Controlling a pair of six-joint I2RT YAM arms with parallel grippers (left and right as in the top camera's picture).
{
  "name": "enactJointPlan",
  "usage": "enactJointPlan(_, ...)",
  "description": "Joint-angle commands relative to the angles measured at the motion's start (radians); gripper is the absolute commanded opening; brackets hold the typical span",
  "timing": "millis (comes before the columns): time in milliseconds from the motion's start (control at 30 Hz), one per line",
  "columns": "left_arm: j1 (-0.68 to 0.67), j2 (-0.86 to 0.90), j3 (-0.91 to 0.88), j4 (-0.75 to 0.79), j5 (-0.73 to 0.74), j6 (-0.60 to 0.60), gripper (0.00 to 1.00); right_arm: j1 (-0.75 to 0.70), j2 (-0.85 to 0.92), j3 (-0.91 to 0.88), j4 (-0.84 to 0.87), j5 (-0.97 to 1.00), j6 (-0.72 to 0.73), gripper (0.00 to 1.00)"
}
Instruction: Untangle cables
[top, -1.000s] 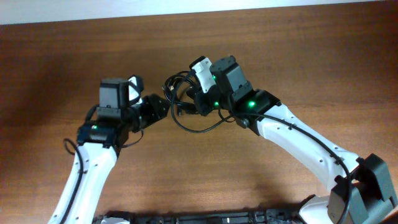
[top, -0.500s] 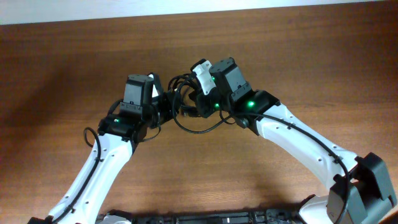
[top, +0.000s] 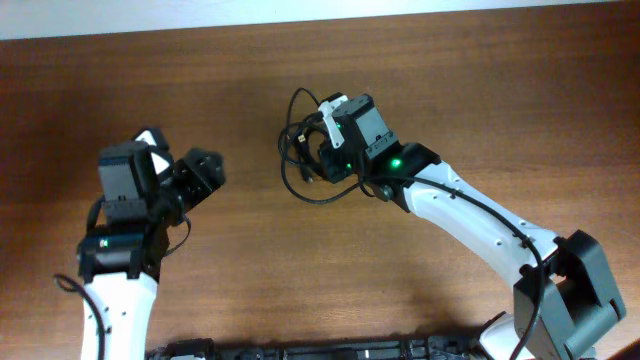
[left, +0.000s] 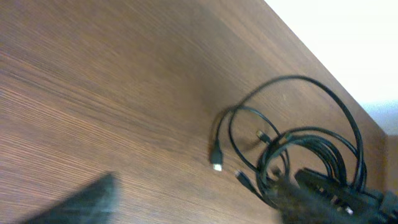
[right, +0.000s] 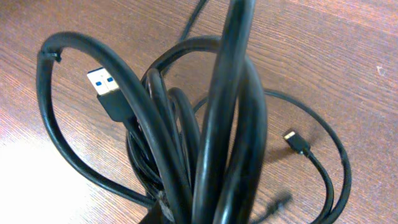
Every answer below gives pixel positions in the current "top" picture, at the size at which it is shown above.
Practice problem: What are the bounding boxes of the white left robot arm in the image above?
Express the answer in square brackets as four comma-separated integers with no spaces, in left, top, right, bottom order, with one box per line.
[77,141,225,359]

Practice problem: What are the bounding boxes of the short black USB cable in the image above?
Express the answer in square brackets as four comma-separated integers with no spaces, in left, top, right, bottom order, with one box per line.
[278,87,363,205]

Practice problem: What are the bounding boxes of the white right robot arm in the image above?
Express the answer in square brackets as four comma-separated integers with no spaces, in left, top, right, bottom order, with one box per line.
[318,93,626,359]

